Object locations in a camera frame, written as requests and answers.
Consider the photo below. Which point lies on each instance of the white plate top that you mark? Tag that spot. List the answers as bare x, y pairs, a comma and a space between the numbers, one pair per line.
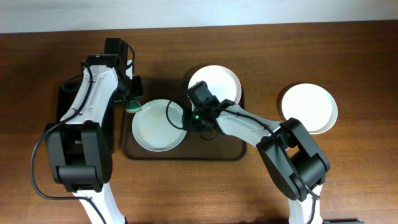
221, 81

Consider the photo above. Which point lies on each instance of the green scrubbing sponge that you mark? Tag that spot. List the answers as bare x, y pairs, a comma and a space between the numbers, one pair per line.
133, 106

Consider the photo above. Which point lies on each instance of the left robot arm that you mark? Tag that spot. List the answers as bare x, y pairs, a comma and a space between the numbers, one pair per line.
81, 144

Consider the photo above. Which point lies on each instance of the white plate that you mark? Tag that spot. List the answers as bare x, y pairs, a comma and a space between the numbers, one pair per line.
312, 105
221, 81

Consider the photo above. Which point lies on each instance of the brown plastic serving tray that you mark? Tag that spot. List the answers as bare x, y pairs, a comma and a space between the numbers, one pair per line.
195, 146

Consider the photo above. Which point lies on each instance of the pale blue plate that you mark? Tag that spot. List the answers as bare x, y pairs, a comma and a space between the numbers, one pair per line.
157, 127

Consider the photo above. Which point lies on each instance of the black plastic tray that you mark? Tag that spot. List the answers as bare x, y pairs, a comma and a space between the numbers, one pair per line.
67, 93

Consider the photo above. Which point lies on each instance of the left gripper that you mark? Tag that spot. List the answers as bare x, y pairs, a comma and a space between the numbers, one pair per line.
138, 89

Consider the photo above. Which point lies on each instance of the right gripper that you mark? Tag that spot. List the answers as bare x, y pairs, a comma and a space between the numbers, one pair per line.
188, 124

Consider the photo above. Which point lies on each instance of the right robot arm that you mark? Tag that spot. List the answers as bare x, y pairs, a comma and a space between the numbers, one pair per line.
294, 161

